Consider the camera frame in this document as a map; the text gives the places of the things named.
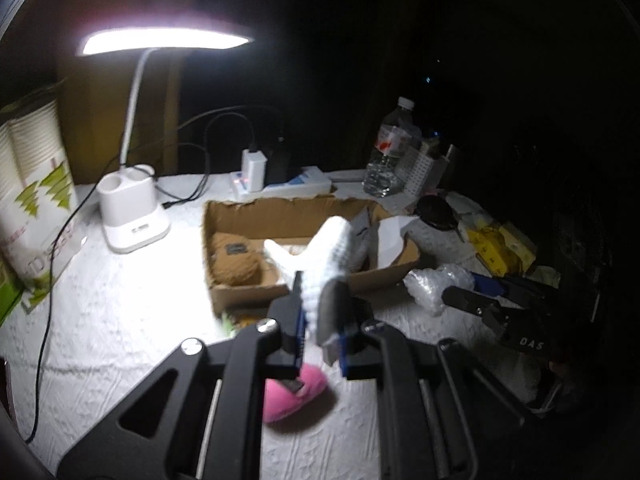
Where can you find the paper cup pack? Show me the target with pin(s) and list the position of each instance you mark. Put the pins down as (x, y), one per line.
(39, 235)

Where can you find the black power adapter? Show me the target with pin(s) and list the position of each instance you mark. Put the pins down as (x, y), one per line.
(278, 161)

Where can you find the clear water bottle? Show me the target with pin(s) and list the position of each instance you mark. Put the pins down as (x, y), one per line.
(395, 135)

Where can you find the yellow packet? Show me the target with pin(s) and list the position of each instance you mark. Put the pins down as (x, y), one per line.
(502, 250)

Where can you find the white USB charger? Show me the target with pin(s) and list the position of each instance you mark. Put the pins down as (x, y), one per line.
(253, 169)

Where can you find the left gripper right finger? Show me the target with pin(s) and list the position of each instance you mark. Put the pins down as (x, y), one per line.
(441, 414)

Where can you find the green cardboard box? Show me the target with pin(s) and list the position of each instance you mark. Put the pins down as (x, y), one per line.
(11, 289)

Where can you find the clear bubble wrap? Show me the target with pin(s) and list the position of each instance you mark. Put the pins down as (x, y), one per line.
(426, 286)

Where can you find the brown plush pouch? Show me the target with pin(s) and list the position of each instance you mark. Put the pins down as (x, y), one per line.
(233, 260)

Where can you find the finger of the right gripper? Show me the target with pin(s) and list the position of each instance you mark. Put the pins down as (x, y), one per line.
(487, 286)
(470, 302)

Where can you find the black round lid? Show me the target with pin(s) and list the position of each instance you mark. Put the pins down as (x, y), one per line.
(434, 211)

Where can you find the white power strip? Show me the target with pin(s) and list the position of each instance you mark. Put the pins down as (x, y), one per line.
(311, 182)

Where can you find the white perforated holder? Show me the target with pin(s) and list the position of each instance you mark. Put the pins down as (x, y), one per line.
(421, 169)

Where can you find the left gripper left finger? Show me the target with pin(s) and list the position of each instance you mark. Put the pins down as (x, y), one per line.
(199, 413)

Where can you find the pink plush pouch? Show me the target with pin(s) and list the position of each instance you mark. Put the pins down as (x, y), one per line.
(285, 397)

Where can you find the grey and white cloth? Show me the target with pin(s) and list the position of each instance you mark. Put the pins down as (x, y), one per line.
(376, 244)

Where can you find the white textured tablecloth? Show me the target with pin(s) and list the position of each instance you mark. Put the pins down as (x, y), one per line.
(113, 318)

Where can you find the open brown cardboard box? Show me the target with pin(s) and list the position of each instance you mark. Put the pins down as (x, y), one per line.
(292, 224)

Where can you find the white knitted sock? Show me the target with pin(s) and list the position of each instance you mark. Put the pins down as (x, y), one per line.
(321, 265)

